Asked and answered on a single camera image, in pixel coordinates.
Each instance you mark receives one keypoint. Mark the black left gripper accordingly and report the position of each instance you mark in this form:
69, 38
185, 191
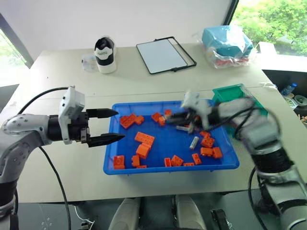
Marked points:
80, 124

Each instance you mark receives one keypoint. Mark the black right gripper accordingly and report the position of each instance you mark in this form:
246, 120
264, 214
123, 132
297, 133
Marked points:
195, 119

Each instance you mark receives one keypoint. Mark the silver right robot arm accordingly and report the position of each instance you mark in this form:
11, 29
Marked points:
266, 141

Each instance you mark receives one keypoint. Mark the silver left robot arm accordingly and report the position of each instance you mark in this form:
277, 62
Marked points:
21, 134

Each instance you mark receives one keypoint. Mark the blue plastic bin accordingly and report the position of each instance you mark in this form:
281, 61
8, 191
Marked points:
168, 143

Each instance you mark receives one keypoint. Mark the green plastic bin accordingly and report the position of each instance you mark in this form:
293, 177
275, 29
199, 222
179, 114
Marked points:
227, 93

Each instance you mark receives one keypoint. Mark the silver AA battery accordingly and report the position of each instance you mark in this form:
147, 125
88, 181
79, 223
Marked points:
194, 143
182, 128

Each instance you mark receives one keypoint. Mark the large orange building brick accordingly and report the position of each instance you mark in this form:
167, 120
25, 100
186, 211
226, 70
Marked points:
127, 121

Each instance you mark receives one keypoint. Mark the square orange building brick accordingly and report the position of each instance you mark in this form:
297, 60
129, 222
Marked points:
119, 162

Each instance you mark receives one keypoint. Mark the long orange building brick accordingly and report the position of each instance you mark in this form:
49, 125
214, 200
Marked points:
144, 138

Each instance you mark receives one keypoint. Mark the small orange building brick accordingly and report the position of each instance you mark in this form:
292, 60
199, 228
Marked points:
167, 162
197, 158
135, 160

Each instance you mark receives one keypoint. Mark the flat orange building brick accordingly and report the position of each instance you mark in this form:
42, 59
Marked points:
188, 164
141, 166

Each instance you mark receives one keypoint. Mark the small clear plastic container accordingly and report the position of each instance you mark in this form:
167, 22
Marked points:
88, 62

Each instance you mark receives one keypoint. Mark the black and white sneaker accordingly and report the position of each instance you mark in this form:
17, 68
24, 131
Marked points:
105, 56

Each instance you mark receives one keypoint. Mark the clear bag with teal box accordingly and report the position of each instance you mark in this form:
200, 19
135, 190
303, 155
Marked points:
225, 45

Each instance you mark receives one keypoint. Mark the grey rounded robot leg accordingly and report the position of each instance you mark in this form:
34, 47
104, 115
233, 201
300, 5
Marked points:
126, 214
189, 213

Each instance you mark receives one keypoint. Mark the white box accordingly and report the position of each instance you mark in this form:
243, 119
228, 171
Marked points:
266, 49

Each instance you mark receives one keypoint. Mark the dark side table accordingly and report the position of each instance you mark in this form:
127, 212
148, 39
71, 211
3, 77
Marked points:
285, 79

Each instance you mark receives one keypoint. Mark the plastic water bottle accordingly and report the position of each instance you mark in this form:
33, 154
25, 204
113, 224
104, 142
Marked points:
289, 89

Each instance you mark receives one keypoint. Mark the small bowl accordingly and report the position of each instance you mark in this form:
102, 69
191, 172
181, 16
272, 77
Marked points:
301, 100

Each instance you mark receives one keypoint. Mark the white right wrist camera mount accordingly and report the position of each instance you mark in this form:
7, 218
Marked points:
200, 107

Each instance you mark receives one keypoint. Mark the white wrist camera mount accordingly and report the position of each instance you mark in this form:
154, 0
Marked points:
69, 103
200, 107

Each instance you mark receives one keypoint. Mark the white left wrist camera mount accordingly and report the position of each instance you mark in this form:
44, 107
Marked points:
69, 103

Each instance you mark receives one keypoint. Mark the white board with black frame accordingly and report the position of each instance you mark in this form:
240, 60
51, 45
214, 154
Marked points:
163, 55

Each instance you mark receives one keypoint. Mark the black window frame post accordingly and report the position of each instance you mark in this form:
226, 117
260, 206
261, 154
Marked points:
233, 12

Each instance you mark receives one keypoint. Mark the dark window frame post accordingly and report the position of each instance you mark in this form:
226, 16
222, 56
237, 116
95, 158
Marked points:
16, 40

